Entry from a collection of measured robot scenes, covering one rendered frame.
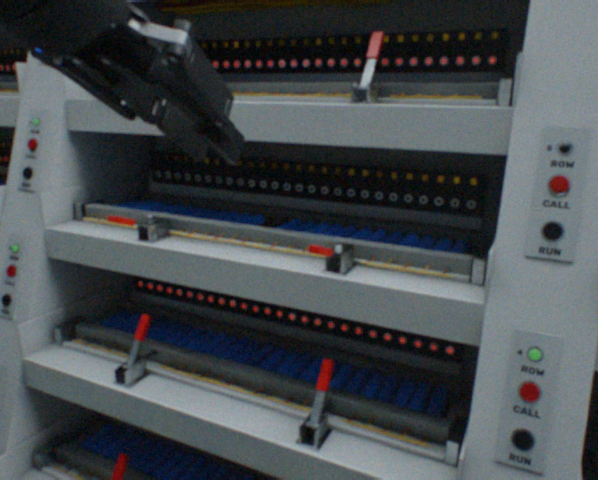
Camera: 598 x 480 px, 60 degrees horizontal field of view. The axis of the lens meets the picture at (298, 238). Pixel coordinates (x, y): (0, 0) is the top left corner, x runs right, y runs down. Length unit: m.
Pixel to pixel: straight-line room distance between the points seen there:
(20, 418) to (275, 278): 0.46
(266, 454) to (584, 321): 0.35
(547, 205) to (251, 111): 0.34
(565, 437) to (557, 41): 0.36
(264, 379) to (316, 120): 0.32
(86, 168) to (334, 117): 0.43
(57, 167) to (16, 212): 0.10
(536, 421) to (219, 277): 0.37
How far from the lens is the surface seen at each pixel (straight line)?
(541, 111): 0.54
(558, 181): 0.52
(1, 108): 0.95
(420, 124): 0.56
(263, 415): 0.65
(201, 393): 0.69
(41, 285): 0.84
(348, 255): 0.57
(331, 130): 0.59
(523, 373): 0.52
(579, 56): 0.56
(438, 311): 0.53
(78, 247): 0.78
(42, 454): 0.91
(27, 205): 0.86
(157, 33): 0.36
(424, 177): 0.70
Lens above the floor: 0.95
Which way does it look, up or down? 1 degrees up
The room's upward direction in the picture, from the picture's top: 9 degrees clockwise
